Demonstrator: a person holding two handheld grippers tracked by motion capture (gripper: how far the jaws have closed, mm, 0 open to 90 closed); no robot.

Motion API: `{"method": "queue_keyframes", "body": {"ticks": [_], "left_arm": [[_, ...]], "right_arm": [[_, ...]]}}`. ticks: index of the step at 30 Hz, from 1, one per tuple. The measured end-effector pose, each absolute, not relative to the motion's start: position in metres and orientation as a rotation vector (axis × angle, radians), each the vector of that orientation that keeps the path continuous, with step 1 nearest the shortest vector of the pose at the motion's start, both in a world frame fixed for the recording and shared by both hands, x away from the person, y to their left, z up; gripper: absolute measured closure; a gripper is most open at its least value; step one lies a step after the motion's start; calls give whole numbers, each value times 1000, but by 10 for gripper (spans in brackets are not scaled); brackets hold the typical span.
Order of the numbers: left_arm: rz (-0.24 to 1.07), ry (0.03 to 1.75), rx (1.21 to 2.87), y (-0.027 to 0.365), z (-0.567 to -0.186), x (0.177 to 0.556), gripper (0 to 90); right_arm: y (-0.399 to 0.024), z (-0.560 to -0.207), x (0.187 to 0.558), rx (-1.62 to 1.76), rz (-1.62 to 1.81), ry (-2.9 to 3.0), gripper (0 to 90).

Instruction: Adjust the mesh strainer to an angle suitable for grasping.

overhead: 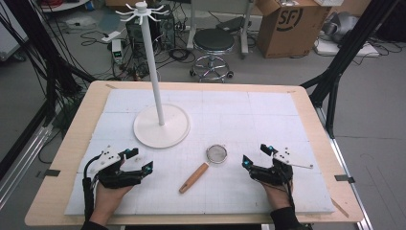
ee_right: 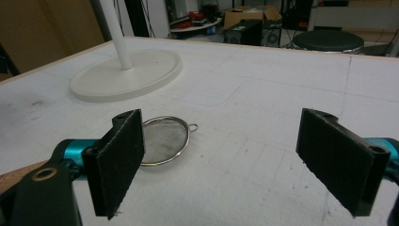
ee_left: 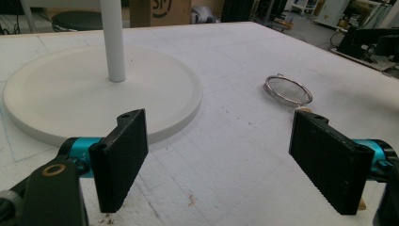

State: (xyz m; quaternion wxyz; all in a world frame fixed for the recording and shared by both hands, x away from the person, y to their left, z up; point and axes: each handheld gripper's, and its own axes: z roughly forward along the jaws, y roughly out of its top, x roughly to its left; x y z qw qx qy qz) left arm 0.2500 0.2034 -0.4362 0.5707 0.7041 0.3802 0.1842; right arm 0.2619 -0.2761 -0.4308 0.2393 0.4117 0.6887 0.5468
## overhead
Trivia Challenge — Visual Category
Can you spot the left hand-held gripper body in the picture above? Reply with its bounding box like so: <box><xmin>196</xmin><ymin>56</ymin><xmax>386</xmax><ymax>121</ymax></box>
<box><xmin>86</xmin><ymin>145</ymin><xmax>145</xmax><ymax>190</ymax></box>

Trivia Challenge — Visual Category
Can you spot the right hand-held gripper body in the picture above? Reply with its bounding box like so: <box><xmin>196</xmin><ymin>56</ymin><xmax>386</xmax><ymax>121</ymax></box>
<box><xmin>248</xmin><ymin>147</ymin><xmax>315</xmax><ymax>187</ymax></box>

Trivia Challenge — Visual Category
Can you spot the white hook rack stand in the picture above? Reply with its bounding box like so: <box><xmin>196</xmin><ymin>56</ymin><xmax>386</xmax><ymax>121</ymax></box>
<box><xmin>114</xmin><ymin>0</ymin><xmax>192</xmax><ymax>150</ymax></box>

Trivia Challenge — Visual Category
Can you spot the wooden handled mesh strainer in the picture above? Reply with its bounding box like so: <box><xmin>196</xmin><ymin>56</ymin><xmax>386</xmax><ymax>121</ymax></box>
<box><xmin>178</xmin><ymin>144</ymin><xmax>229</xmax><ymax>195</ymax></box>

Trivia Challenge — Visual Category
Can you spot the person's right hand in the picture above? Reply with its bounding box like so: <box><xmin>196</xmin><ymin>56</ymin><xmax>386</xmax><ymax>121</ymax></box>
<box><xmin>260</xmin><ymin>181</ymin><xmax>293</xmax><ymax>211</ymax></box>

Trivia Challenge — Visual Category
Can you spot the person's left hand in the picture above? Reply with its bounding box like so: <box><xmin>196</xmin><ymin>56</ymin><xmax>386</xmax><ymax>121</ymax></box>
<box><xmin>89</xmin><ymin>182</ymin><xmax>135</xmax><ymax>226</ymax></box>

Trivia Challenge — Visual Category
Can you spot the white foam mat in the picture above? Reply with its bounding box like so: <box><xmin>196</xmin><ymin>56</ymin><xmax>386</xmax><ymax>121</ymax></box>
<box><xmin>63</xmin><ymin>88</ymin><xmax>336</xmax><ymax>216</ymax></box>

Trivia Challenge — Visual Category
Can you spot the white device with display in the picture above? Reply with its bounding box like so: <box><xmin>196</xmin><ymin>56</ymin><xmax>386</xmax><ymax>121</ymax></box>
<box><xmin>111</xmin><ymin>38</ymin><xmax>124</xmax><ymax>64</ymax></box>

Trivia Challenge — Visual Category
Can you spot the cardboard box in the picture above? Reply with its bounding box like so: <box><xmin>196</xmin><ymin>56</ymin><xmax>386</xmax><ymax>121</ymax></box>
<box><xmin>256</xmin><ymin>0</ymin><xmax>333</xmax><ymax>59</ymax></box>

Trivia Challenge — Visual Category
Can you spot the white power strip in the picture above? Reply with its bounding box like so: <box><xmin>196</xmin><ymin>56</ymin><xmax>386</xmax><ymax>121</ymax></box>
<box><xmin>101</xmin><ymin>30</ymin><xmax>122</xmax><ymax>44</ymax></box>

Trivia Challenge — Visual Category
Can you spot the black round stool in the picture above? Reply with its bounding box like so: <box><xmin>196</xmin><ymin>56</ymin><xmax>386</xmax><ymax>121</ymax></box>
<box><xmin>190</xmin><ymin>28</ymin><xmax>236</xmax><ymax>83</ymax></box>

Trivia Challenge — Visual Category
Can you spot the white flat board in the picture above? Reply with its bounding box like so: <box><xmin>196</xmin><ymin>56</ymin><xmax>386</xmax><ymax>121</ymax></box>
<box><xmin>313</xmin><ymin>37</ymin><xmax>381</xmax><ymax>58</ymax></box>

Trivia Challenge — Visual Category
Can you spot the black computer tower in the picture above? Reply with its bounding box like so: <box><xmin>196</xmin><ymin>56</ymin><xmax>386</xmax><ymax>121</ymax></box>
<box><xmin>125</xmin><ymin>11</ymin><xmax>177</xmax><ymax>53</ymax></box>

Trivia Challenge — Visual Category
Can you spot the grey bag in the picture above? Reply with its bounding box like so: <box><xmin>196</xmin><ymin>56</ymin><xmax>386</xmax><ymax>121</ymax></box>
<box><xmin>321</xmin><ymin>11</ymin><xmax>361</xmax><ymax>43</ymax></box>

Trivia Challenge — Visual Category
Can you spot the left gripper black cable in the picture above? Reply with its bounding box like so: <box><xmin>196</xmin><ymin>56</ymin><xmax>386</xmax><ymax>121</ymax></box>
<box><xmin>81</xmin><ymin>154</ymin><xmax>101</xmax><ymax>222</ymax></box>

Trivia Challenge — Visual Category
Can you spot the aluminium rail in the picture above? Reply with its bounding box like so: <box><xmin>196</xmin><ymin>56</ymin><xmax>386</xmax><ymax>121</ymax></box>
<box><xmin>0</xmin><ymin>124</ymin><xmax>55</xmax><ymax>210</ymax></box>
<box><xmin>314</xmin><ymin>106</ymin><xmax>375</xmax><ymax>230</ymax></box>

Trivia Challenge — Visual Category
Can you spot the coiled black cable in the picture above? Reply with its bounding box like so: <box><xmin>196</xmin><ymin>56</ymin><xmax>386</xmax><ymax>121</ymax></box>
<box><xmin>168</xmin><ymin>47</ymin><xmax>196</xmax><ymax>64</ymax></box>

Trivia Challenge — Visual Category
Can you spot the black frame stand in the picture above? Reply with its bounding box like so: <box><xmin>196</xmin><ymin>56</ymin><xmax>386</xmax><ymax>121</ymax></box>
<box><xmin>0</xmin><ymin>0</ymin><xmax>98</xmax><ymax>127</ymax></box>
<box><xmin>300</xmin><ymin>0</ymin><xmax>402</xmax><ymax>139</ymax></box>

